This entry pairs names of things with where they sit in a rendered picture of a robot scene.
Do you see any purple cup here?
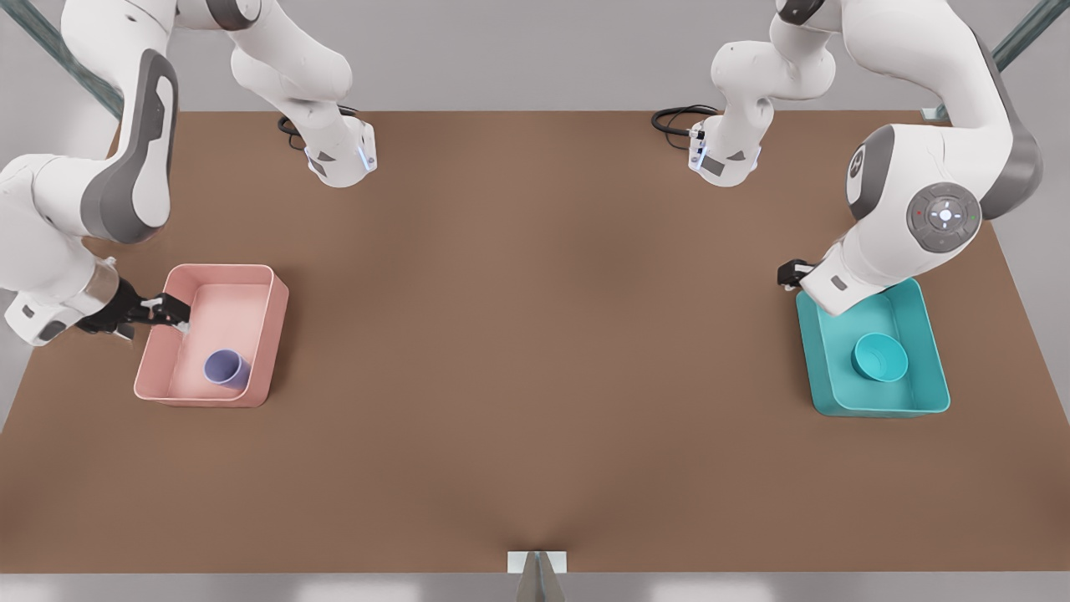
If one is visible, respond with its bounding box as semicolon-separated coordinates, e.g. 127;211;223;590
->
204;349;252;392

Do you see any pink plastic box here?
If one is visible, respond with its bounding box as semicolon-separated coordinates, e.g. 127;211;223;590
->
134;263;290;409

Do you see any teal bowl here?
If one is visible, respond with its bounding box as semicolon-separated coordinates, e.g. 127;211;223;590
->
852;333;910;384

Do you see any teal plastic box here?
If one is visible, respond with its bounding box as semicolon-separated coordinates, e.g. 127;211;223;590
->
795;278;951;417

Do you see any black cable loop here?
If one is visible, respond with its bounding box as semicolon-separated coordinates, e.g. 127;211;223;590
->
278;105;360;152
651;105;721;152

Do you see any silver frame post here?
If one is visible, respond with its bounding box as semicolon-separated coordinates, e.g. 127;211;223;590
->
920;0;1070;123
0;0;126;120
507;551;568;602

